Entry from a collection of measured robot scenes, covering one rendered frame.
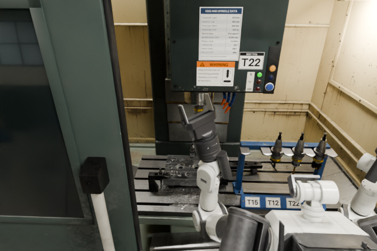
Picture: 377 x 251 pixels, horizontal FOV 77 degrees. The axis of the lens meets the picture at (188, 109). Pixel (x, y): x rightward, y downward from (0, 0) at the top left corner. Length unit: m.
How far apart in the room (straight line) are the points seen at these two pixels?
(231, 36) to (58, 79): 0.65
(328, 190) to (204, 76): 0.59
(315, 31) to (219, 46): 1.32
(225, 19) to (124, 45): 1.28
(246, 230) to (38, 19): 0.71
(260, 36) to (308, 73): 1.32
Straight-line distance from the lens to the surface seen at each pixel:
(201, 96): 1.18
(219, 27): 0.97
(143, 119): 2.32
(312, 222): 0.84
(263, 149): 1.33
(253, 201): 1.43
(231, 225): 0.77
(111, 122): 0.59
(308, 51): 2.22
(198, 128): 0.77
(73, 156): 0.68
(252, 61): 1.02
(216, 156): 0.81
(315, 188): 0.82
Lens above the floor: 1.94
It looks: 25 degrees down
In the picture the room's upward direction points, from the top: straight up
